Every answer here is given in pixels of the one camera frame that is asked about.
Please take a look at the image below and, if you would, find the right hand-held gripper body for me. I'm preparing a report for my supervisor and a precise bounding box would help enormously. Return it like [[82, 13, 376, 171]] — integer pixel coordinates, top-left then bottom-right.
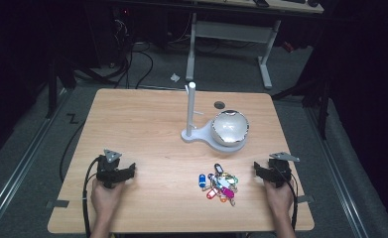
[[268, 151, 301, 188]]

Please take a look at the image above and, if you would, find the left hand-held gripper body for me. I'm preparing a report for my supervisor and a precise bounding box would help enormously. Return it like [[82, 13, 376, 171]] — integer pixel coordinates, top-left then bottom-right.
[[96, 148, 123, 189]]

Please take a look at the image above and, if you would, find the pile of colourful key tags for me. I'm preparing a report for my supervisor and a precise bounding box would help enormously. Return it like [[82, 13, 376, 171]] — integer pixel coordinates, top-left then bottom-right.
[[197, 163, 240, 207]]

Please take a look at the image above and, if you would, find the person's right hand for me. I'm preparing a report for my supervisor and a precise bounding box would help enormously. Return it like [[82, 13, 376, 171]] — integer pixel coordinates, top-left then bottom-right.
[[263, 178, 296, 218]]

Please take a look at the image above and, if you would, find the person's left hand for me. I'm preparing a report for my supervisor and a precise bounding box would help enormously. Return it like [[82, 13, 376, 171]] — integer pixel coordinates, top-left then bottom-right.
[[90, 178, 127, 220]]

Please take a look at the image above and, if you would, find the grey tape strip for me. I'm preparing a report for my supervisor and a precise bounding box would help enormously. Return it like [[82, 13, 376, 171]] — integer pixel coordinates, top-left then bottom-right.
[[297, 194, 316, 204], [45, 199, 70, 209]]

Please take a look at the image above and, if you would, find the silver metal bowl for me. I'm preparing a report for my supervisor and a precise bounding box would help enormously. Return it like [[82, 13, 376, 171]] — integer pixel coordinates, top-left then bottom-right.
[[210, 109, 250, 148]]

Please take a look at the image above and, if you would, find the white stand with pole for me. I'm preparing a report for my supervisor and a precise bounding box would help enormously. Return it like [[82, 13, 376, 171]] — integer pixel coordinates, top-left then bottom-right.
[[180, 81, 251, 154]]

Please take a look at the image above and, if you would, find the black metal stand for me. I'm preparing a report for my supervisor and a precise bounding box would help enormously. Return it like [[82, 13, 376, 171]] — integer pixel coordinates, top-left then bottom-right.
[[270, 62, 333, 141], [45, 56, 116, 119]]

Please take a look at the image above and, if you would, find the dark computer tower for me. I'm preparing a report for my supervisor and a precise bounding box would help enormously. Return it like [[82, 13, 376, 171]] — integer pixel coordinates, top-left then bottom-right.
[[87, 5, 135, 68]]

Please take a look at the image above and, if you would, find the white-framed desk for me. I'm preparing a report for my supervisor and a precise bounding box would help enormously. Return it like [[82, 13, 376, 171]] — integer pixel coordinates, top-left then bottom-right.
[[185, 0, 325, 90]]

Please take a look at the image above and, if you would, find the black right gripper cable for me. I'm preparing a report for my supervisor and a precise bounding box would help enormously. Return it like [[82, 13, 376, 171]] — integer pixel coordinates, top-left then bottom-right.
[[274, 167, 299, 232]]

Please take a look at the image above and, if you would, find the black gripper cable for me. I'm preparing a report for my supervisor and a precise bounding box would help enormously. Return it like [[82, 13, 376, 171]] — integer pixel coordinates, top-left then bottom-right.
[[274, 167, 299, 232], [81, 156, 102, 238]]

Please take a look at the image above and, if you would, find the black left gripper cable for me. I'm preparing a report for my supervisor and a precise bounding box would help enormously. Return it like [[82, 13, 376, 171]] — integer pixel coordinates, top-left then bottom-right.
[[81, 156, 102, 238]]

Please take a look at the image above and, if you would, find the black floor cable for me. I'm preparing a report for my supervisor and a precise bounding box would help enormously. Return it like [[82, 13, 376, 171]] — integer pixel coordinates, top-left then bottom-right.
[[59, 120, 86, 183]]

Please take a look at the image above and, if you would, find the metal floor rail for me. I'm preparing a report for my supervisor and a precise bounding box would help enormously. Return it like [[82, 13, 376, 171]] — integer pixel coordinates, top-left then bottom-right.
[[305, 107, 370, 238], [0, 88, 70, 238]]

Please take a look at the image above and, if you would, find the bundle of black floor cables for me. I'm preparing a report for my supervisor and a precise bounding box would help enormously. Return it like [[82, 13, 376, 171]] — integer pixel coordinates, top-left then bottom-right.
[[101, 18, 155, 89]]

